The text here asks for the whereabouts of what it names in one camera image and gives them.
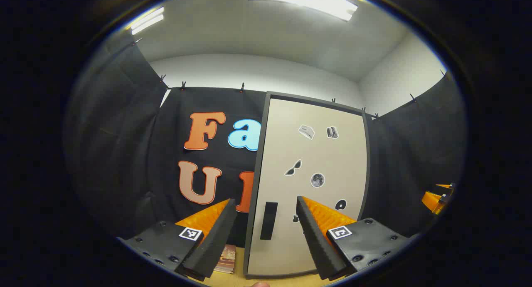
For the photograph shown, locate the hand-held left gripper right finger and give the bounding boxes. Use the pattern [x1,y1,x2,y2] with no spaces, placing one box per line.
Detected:
[296,195,416,281]

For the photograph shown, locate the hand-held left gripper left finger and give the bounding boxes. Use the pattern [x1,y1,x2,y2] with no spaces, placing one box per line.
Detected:
[118,198,237,282]

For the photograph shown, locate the black door handle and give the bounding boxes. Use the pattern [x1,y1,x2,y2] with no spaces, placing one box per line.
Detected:
[260,202,278,240]

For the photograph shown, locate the grey cabinet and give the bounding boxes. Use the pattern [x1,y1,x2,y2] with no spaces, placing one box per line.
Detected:
[243,92,371,279]

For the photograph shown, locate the black backdrop cloth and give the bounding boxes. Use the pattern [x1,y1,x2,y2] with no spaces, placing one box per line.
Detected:
[64,31,468,246]

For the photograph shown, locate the row of black cloth clips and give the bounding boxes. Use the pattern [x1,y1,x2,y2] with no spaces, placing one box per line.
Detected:
[133,37,449,121]

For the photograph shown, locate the ceiling light panel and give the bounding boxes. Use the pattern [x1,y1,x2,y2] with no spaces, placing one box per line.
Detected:
[131,7,165,35]
[248,0,358,21]

